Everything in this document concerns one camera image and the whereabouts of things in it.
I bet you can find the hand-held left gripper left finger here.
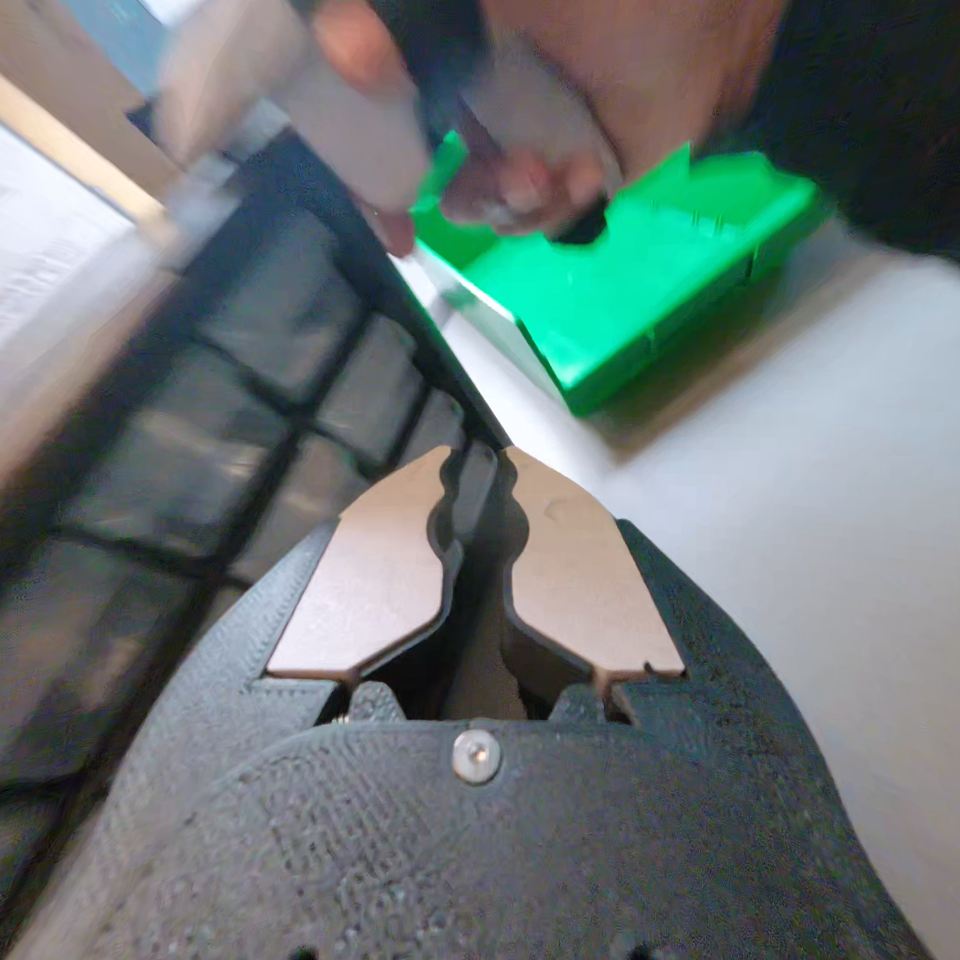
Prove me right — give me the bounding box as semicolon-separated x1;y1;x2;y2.
266;445;466;690

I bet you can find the person's right forearm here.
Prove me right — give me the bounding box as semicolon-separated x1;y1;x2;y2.
705;0;960;264

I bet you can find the black compartment tray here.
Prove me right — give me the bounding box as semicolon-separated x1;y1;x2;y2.
0;127;515;924

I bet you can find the grid of small cabinet drawers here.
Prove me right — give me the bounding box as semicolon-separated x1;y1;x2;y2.
0;210;468;901

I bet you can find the light grey desk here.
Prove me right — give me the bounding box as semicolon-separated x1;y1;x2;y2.
390;217;960;960

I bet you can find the person's right hand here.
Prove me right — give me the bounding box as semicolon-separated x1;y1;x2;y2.
311;0;790;258

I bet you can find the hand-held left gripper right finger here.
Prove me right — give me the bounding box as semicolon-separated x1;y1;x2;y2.
498;445;687;687

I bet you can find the clear plastic drawer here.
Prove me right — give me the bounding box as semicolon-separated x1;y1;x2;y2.
450;441;501;545

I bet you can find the green plastic bin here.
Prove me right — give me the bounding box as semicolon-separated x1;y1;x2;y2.
408;129;828;418

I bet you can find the printed instruction sheet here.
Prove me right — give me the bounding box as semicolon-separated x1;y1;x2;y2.
0;126;181;451

